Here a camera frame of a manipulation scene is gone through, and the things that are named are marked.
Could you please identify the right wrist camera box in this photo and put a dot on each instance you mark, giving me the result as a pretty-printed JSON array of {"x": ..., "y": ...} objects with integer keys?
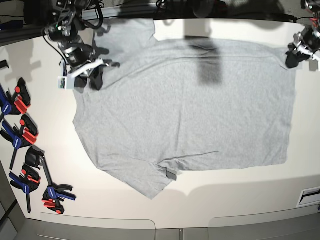
[{"x": 65, "y": 83}]

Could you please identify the blue box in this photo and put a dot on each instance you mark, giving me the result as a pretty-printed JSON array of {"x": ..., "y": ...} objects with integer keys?
[{"x": 12, "y": 25}]

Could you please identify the grey T-shirt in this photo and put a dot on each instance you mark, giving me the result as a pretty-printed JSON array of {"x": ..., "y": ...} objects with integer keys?
[{"x": 193, "y": 104}]

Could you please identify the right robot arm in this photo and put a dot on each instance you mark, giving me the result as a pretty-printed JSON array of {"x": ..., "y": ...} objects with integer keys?
[{"x": 64, "y": 27}]

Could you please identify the white label holder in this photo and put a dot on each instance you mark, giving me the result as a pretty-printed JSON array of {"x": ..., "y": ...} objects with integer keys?
[{"x": 309, "y": 197}]

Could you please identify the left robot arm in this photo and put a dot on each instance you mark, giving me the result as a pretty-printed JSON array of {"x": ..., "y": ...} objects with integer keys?
[{"x": 312, "y": 6}]

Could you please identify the blue red bar clamp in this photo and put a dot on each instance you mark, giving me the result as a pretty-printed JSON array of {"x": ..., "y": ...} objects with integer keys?
[
  {"x": 54, "y": 193},
  {"x": 16, "y": 103},
  {"x": 24, "y": 137},
  {"x": 28, "y": 181}
]

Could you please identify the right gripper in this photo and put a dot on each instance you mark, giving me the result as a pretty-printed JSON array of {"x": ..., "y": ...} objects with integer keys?
[{"x": 78, "y": 55}]

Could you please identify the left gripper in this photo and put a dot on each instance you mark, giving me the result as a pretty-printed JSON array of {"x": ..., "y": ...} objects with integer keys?
[{"x": 305, "y": 46}]

